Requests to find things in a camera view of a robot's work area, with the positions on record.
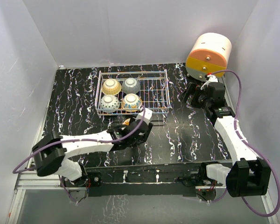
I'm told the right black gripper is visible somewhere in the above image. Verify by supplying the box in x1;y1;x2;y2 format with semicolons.
178;83;211;109

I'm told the white leaf patterned bowl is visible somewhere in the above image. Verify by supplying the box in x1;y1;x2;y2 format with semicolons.
122;118;131;126

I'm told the orange blue floral bowl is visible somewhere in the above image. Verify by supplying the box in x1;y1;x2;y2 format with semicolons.
121;93;142;112

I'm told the blue white patterned bowl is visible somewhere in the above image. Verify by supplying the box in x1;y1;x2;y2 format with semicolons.
99;95;120;113

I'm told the red rimmed patterned bowl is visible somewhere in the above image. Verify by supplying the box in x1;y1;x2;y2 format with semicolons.
122;78;140;94

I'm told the yellow dotted sun bowl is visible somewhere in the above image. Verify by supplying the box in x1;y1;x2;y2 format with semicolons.
102;78;121;95

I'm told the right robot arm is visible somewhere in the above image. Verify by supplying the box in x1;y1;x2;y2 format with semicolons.
181;82;271;197

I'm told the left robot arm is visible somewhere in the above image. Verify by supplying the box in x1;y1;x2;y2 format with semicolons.
32;118;153;186

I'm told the round pastel drawer cabinet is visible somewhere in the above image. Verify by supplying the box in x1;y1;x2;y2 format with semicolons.
185;33;232;82

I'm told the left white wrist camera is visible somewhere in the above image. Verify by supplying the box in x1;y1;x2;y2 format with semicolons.
136;109;153;124

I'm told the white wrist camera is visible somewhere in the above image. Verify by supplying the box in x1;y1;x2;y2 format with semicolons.
200;73;218;90
136;109;153;124

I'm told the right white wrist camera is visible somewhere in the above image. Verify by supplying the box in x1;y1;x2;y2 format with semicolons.
200;73;218;90

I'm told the white wire dish rack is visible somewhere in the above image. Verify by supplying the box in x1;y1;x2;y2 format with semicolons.
95;70;170;117

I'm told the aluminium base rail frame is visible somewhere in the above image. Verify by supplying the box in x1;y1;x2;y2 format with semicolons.
7;77;280;224

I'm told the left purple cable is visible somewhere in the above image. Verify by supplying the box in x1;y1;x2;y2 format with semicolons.
13;105;147;203

